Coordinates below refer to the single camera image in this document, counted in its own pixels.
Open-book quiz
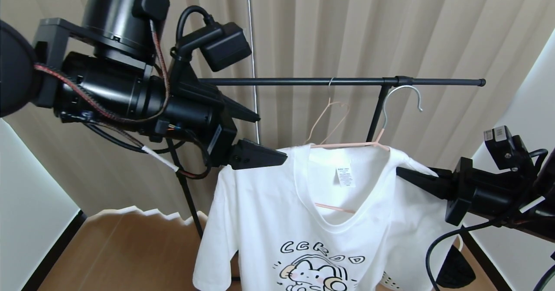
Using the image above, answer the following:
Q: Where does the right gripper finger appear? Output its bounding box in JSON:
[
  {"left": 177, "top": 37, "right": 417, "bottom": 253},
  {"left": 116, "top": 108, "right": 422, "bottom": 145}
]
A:
[{"left": 396, "top": 166, "right": 456, "bottom": 200}]

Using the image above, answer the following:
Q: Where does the black garment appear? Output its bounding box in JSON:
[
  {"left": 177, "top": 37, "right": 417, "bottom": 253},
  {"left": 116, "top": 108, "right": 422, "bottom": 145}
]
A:
[{"left": 436, "top": 244, "right": 476, "bottom": 288}]

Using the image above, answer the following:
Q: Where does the black clothes rack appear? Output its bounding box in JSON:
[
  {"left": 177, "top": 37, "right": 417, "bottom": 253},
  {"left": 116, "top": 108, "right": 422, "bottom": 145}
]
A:
[{"left": 167, "top": 76, "right": 486, "bottom": 283}]

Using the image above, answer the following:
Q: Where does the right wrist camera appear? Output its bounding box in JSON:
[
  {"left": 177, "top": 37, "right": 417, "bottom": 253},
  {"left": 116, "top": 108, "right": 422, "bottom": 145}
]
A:
[{"left": 483, "top": 126, "right": 549, "bottom": 183}]

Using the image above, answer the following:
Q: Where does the pink clothes hanger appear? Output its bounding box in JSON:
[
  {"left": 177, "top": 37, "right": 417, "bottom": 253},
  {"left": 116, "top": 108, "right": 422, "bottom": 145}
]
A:
[
  {"left": 306, "top": 78, "right": 351, "bottom": 145},
  {"left": 310, "top": 85, "right": 423, "bottom": 214}
]

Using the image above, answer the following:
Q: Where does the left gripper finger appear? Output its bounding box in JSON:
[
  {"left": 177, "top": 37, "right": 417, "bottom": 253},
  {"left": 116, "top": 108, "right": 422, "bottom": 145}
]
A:
[
  {"left": 228, "top": 139, "right": 288, "bottom": 170},
  {"left": 197, "top": 78, "right": 261, "bottom": 122}
]

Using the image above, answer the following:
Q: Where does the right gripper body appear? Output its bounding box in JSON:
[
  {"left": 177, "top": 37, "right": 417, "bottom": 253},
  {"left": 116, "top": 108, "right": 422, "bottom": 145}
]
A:
[{"left": 446, "top": 157, "right": 542, "bottom": 229}]

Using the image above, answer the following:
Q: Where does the white laundry basket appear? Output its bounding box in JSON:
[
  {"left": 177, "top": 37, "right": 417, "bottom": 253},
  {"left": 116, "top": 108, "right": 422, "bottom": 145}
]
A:
[{"left": 381, "top": 235, "right": 464, "bottom": 291}]

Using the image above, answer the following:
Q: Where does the beige curtain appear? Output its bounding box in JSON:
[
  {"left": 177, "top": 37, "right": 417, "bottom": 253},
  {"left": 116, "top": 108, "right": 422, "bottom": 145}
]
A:
[{"left": 0, "top": 0, "right": 555, "bottom": 222}]

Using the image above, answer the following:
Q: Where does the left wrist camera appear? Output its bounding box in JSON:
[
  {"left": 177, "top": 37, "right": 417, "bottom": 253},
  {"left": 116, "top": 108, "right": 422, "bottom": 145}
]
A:
[{"left": 170, "top": 6, "right": 253, "bottom": 88}]

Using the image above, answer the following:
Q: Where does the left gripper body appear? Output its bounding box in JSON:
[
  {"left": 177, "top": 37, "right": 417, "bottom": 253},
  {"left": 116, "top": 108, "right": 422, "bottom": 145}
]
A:
[{"left": 54, "top": 52, "right": 238, "bottom": 167}]

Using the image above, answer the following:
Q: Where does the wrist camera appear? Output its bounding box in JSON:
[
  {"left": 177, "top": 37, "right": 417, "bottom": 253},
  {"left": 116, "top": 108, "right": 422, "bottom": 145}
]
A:
[
  {"left": 170, "top": 6, "right": 253, "bottom": 88},
  {"left": 483, "top": 126, "right": 549, "bottom": 183}
]

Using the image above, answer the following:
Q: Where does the white printed t-shirt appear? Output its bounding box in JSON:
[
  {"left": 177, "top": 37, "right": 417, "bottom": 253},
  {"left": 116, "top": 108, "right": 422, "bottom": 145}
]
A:
[{"left": 193, "top": 144, "right": 461, "bottom": 291}]

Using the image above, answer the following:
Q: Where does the black cable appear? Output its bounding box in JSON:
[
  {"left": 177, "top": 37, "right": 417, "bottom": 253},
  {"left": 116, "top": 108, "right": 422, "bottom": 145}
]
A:
[
  {"left": 425, "top": 213, "right": 555, "bottom": 291},
  {"left": 85, "top": 124, "right": 187, "bottom": 155}
]

